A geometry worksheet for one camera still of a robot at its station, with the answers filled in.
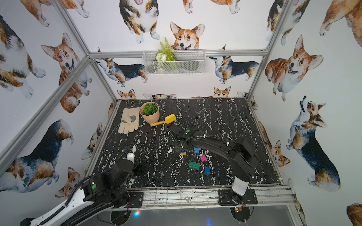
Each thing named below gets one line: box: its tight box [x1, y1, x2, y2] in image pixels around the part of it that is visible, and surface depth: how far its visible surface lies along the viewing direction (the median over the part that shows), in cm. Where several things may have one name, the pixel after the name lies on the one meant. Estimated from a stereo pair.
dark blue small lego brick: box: [204, 166, 212, 175], surface depth 84 cm
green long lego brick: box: [189, 161, 201, 170], surface depth 86 cm
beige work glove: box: [117, 106, 140, 135], surface depth 108 cm
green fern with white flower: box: [155, 36, 176, 73], surface depth 85 cm
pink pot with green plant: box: [139, 101, 160, 124], surface depth 102 cm
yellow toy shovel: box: [149, 113, 177, 127], surface depth 109 cm
